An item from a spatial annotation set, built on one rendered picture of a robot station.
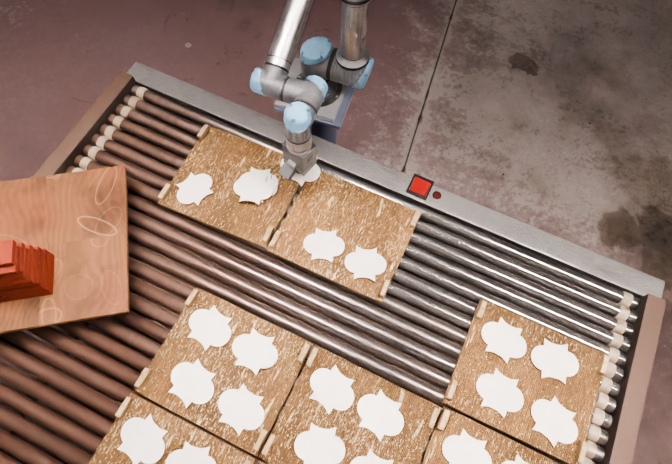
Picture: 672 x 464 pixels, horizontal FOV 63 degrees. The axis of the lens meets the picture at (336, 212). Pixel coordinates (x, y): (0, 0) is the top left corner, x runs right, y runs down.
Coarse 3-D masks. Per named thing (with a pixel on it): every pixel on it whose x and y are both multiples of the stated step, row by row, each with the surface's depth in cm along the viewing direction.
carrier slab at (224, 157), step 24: (216, 144) 198; (240, 144) 199; (192, 168) 194; (216, 168) 194; (240, 168) 194; (264, 168) 195; (216, 192) 190; (288, 192) 191; (192, 216) 186; (216, 216) 186; (240, 216) 186; (264, 216) 186
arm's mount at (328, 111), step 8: (296, 64) 221; (296, 72) 219; (344, 88) 216; (336, 96) 214; (280, 104) 213; (288, 104) 213; (328, 104) 212; (336, 104) 212; (320, 112) 211; (328, 112) 211; (336, 112) 211; (328, 120) 211
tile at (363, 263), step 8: (360, 248) 181; (376, 248) 181; (352, 256) 180; (360, 256) 180; (368, 256) 180; (376, 256) 180; (344, 264) 180; (352, 264) 179; (360, 264) 179; (368, 264) 179; (376, 264) 179; (384, 264) 179; (352, 272) 178; (360, 272) 178; (368, 272) 178; (376, 272) 178
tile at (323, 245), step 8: (320, 232) 183; (328, 232) 183; (304, 240) 182; (312, 240) 182; (320, 240) 182; (328, 240) 182; (336, 240) 182; (304, 248) 181; (312, 248) 181; (320, 248) 181; (328, 248) 181; (336, 248) 181; (312, 256) 180; (320, 256) 180; (328, 256) 180; (336, 256) 180
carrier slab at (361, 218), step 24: (312, 192) 191; (336, 192) 191; (360, 192) 191; (288, 216) 187; (312, 216) 187; (336, 216) 187; (360, 216) 187; (384, 216) 188; (408, 216) 188; (288, 240) 183; (360, 240) 184; (384, 240) 184; (408, 240) 184; (312, 264) 179; (336, 264) 180; (360, 288) 176
